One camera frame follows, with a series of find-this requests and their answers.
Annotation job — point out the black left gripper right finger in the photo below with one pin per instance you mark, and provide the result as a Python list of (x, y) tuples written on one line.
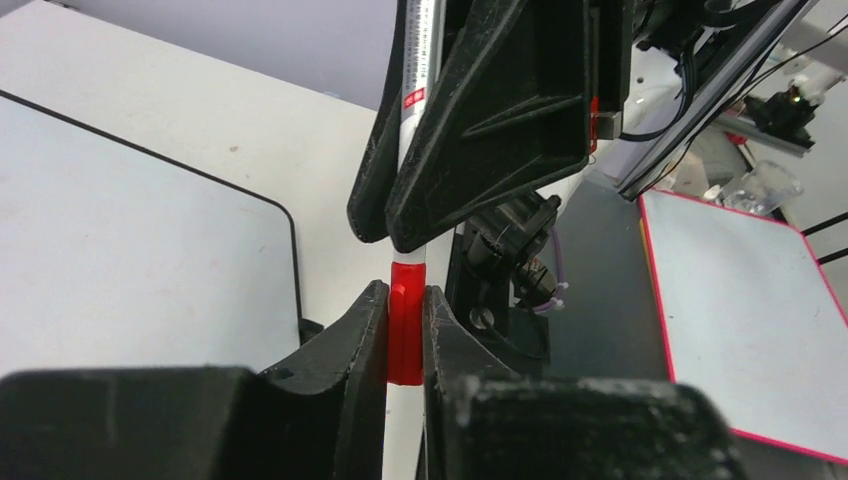
[(485, 421)]

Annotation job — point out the white whiteboard with black frame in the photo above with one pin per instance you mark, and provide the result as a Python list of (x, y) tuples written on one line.
[(111, 257)]

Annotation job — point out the white marker pen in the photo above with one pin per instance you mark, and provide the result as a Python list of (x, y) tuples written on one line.
[(422, 59)]

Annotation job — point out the red marker cap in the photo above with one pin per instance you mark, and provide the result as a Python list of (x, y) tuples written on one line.
[(405, 307)]

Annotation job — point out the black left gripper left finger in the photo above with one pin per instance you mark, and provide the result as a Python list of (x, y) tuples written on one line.
[(317, 414)]

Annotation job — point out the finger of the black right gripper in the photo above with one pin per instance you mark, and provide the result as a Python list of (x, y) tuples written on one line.
[(509, 113), (378, 168)]

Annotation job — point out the pink framed whiteboard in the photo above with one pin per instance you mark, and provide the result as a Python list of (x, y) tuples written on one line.
[(749, 318)]

